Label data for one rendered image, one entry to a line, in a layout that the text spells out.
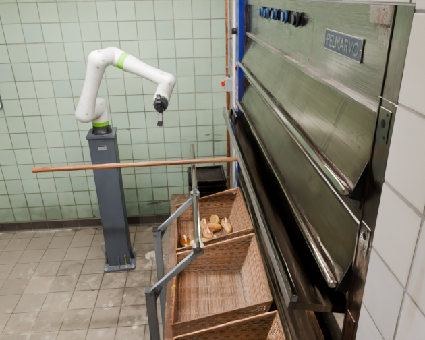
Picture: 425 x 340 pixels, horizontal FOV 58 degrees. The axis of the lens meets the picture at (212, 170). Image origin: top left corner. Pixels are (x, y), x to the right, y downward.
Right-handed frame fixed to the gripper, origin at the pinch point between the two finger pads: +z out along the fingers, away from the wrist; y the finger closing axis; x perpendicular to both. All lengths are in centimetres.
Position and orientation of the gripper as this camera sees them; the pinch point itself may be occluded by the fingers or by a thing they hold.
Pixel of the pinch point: (158, 113)
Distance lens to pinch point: 234.6
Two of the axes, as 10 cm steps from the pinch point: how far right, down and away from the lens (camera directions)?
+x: -10.0, 0.5, -0.6
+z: 0.7, 4.1, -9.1
